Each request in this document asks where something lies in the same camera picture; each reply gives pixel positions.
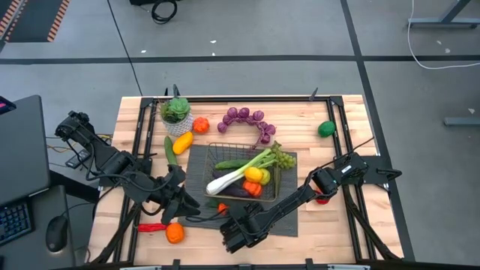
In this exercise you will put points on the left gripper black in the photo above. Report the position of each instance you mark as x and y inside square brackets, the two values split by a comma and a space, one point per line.
[172, 183]

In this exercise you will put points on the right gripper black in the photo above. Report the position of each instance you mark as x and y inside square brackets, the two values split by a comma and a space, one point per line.
[253, 225]

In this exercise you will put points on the orange carrot with greens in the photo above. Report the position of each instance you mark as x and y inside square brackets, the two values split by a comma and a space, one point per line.
[222, 208]

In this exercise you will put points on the white green leek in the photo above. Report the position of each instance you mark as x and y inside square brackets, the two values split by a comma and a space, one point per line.
[225, 182]

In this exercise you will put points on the small yellow bell pepper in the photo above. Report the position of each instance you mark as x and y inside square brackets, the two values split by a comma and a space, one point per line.
[253, 174]

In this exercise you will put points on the green grape bunch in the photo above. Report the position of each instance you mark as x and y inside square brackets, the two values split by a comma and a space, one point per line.
[285, 159]

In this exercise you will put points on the green lime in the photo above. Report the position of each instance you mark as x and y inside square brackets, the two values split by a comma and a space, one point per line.
[326, 129]

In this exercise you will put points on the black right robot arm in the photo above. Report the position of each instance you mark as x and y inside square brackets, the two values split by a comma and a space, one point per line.
[288, 200]

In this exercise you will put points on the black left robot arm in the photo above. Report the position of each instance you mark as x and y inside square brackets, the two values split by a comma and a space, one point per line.
[108, 159]

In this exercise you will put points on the round orange fruit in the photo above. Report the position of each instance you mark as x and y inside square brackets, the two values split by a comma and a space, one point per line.
[175, 232]

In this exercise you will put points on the grey woven placemat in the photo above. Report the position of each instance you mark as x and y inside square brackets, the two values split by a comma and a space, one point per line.
[195, 168]

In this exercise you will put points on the red chili pepper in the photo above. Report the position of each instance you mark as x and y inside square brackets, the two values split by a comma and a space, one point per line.
[150, 227]

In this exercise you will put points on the long yellow pepper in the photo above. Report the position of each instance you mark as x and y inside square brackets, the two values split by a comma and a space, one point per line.
[183, 142]

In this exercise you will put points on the small orange pumpkin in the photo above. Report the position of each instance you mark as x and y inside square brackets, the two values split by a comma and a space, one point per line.
[201, 125]

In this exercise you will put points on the succulent in white pot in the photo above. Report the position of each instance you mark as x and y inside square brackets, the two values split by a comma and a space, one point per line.
[176, 112]

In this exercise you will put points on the small black device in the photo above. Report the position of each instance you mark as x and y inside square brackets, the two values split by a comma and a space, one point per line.
[77, 159]

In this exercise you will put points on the black computer mouse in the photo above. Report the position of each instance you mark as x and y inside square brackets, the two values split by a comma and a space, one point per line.
[56, 232]

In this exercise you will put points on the dark grey desk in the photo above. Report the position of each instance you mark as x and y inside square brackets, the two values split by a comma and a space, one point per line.
[37, 262]

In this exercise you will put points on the black keyboard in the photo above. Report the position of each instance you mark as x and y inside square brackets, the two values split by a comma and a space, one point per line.
[15, 221]

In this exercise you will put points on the dark grey laptop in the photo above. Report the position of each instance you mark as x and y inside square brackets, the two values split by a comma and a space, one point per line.
[22, 150]

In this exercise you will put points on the black device with pink light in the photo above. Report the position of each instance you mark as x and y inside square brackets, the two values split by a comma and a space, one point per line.
[5, 106]

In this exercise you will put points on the hazard striped floor mat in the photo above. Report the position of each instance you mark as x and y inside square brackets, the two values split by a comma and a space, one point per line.
[33, 18]

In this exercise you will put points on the grey desk foot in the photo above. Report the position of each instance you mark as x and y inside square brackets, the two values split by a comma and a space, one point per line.
[463, 121]

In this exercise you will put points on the black table frame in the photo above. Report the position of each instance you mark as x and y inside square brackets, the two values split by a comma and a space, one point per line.
[262, 99]

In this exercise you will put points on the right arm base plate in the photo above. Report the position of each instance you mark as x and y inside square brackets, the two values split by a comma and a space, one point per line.
[378, 176]

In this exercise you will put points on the grey desk leg frame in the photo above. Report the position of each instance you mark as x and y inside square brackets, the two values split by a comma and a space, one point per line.
[442, 23]

